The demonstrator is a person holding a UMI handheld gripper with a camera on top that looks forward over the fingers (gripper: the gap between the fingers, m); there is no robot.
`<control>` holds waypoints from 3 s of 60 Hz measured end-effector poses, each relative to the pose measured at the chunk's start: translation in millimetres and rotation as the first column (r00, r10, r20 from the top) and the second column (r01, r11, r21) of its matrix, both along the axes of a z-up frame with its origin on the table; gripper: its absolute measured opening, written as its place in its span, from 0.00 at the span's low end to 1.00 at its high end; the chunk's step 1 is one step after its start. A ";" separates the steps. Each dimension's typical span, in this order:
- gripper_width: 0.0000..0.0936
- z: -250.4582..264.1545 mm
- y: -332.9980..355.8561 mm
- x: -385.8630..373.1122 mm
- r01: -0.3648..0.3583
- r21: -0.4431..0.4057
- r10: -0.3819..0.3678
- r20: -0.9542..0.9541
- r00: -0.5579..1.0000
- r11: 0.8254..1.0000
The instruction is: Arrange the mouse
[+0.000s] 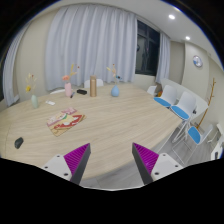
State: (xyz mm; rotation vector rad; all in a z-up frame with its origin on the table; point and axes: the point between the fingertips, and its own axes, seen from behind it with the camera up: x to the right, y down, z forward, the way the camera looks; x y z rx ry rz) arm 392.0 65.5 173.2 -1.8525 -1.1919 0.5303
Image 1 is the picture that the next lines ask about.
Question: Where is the white chair blue seat middle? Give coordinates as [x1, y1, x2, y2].
[171, 92, 196, 142]

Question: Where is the large white centre curtain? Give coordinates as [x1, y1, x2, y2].
[45, 4, 137, 90]

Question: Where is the copper thermos bottle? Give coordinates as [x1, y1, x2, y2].
[90, 75, 97, 97]

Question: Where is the white chair blue seat near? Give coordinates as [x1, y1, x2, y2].
[172, 124, 213, 165]

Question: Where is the black rectangular case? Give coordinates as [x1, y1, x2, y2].
[77, 89, 87, 95]

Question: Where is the white remote control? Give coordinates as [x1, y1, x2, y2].
[45, 101, 55, 106]

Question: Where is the dark window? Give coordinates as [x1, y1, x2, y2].
[136, 21, 160, 76]

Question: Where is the blue vase with flowers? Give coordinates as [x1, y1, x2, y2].
[107, 67, 121, 97]

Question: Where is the wooden coat stand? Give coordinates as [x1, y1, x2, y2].
[196, 78, 216, 130]

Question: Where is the white low chair by window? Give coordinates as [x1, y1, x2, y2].
[147, 86, 156, 96]

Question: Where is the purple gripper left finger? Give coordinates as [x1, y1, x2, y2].
[42, 142, 92, 186]

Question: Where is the white right curtain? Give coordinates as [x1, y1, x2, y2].
[155, 33, 170, 83]

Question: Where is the round wall clock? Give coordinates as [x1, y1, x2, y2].
[193, 55, 203, 68]

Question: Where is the pink vase with flowers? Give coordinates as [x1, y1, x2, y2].
[62, 63, 80, 97]

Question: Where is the white left curtain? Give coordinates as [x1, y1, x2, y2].
[3, 26, 28, 106]

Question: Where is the black computer mouse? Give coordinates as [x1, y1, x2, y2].
[14, 137, 24, 149]

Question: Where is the white chair at edge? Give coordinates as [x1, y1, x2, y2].
[211, 124, 224, 160]

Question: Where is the ceiling spotlight near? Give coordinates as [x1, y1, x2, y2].
[168, 14, 176, 20]

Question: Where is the white chair blue seat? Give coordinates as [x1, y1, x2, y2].
[172, 124, 213, 165]
[171, 92, 196, 142]
[154, 85, 177, 108]

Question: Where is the white chair blue seat far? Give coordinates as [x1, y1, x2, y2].
[154, 85, 177, 108]

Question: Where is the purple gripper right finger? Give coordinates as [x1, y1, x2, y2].
[131, 142, 184, 186]

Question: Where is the green vase with flowers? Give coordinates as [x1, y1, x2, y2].
[25, 73, 39, 109]

